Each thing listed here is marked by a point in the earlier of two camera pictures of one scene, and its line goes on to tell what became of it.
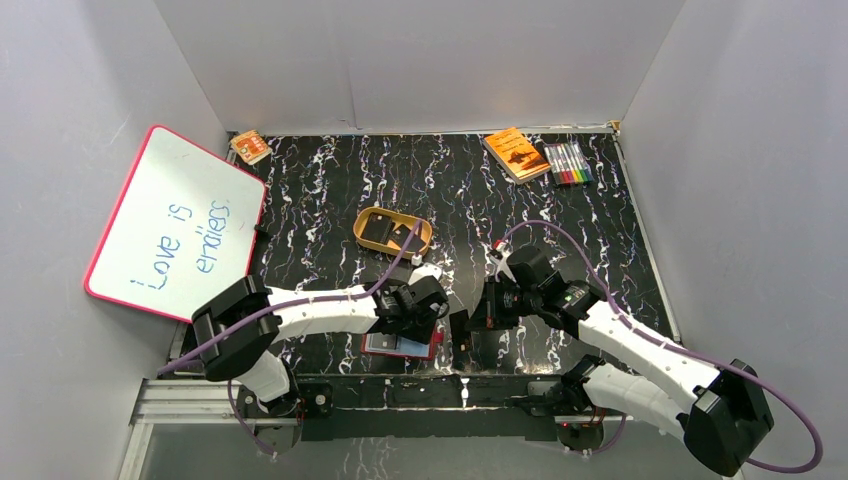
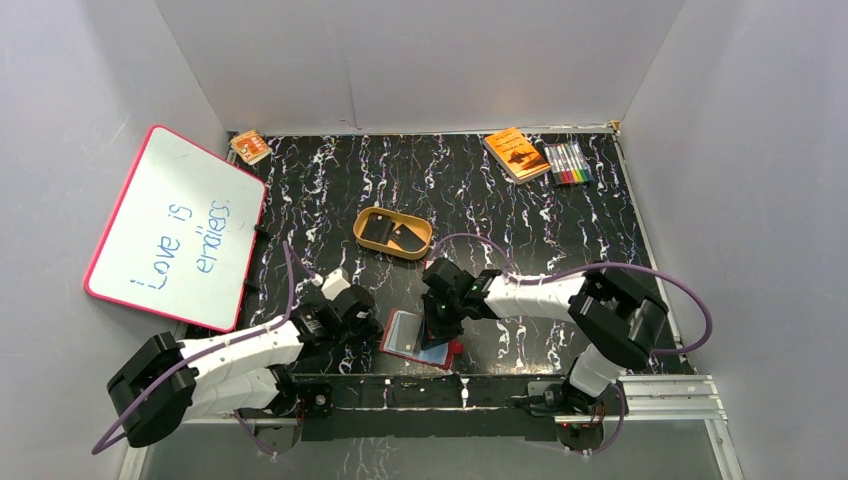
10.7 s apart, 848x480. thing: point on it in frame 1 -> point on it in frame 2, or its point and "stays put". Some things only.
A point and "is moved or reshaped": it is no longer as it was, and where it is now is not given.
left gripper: (431, 326) -> (365, 324)
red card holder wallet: (408, 348) is moved or reshaped
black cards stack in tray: (378, 228) stays put
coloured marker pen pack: (568, 164) stays put
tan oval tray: (385, 232) stays put
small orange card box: (251, 146) stays put
